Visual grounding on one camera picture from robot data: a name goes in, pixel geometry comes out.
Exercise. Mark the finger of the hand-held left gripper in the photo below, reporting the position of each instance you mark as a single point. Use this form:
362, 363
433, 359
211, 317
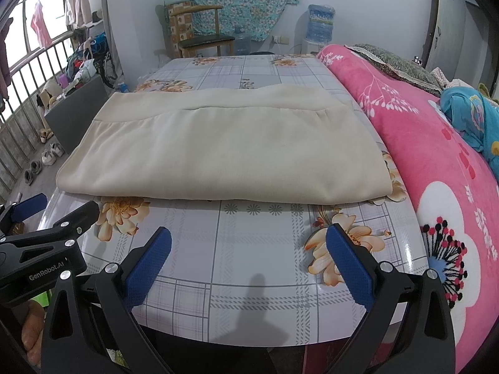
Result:
29, 206
82, 216

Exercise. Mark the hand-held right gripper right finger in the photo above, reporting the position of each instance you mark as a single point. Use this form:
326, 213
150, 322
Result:
349, 265

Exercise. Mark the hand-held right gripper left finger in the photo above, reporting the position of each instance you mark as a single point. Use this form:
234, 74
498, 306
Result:
150, 265

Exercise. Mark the cream sweatshirt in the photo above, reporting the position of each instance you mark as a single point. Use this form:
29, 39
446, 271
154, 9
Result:
234, 152

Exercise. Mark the pile of clothes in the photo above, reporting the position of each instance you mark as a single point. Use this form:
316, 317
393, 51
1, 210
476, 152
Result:
87, 58

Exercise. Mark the person's left hand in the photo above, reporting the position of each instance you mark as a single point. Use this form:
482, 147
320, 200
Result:
33, 331

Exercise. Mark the row of shoes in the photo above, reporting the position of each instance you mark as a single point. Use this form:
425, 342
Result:
48, 154

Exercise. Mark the metal balcony railing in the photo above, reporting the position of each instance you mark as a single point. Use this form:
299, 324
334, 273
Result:
23, 105

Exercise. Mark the grey cabinet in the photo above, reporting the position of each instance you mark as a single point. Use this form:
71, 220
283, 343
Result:
78, 113

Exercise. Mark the pink floral blanket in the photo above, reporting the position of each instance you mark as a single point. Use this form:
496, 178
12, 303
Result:
421, 144

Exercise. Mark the pink hanging garment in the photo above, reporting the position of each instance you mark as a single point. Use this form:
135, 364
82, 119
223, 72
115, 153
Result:
41, 25

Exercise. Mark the blue patterned quilt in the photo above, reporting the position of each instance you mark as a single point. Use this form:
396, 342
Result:
467, 117

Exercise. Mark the grey floral pillow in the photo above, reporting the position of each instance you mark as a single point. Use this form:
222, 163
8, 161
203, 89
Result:
397, 66

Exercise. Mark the white hanging garment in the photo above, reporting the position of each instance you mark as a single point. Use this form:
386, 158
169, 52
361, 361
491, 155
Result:
78, 6

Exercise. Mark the wooden chair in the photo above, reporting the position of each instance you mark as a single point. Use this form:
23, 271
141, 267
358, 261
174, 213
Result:
206, 41

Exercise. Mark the clear water jug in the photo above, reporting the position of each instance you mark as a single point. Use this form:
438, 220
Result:
242, 43

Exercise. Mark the grey door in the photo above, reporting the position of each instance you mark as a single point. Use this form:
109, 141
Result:
452, 27

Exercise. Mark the wall socket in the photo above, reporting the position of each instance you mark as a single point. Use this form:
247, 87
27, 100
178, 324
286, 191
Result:
280, 40

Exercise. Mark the teal floral wall cloth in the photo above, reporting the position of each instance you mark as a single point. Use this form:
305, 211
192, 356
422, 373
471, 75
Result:
234, 0

